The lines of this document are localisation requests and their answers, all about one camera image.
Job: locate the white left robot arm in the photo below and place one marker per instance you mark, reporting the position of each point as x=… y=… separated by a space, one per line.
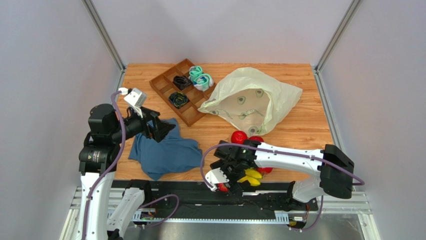
x=102 y=147

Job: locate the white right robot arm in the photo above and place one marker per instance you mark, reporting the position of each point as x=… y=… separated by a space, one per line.
x=330 y=170

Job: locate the brown wooden divided tray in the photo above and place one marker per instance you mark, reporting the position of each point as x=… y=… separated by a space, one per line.
x=164 y=87

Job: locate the white and teal rolled sock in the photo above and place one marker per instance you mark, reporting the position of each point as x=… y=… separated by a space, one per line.
x=203 y=82

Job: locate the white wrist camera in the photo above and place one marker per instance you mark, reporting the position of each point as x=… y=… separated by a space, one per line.
x=214 y=177
x=135 y=98

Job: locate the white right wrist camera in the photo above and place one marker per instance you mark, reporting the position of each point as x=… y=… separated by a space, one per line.
x=214 y=177

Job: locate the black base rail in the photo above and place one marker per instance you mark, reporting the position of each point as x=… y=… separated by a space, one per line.
x=192 y=202

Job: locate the red fake tomato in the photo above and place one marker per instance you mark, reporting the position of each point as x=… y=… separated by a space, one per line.
x=256 y=138

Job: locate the blue crumpled cloth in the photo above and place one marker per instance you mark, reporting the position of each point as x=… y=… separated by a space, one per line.
x=174 y=154

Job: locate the red fake apple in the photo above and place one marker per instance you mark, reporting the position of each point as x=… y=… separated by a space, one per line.
x=264 y=170

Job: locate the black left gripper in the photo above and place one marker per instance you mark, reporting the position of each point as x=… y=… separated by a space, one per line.
x=159 y=129

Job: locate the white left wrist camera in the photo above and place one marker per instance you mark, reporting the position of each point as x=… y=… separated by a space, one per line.
x=135 y=98

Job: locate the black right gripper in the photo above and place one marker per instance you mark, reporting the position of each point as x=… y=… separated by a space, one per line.
x=231 y=169

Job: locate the black rolled sock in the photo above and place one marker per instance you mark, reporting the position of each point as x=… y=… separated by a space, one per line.
x=182 y=82

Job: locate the light green plastic bag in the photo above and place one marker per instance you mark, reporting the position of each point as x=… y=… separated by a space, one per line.
x=251 y=101

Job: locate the red fake pomegranate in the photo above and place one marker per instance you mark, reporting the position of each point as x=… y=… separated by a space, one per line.
x=238 y=137

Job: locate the dark green rolled sock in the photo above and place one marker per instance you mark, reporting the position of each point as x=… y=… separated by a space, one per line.
x=178 y=99

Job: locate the small red fake fruit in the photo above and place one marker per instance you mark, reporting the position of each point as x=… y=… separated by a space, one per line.
x=221 y=187

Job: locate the yellow fake banana bunch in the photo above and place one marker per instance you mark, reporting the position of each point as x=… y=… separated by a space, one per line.
x=252 y=176

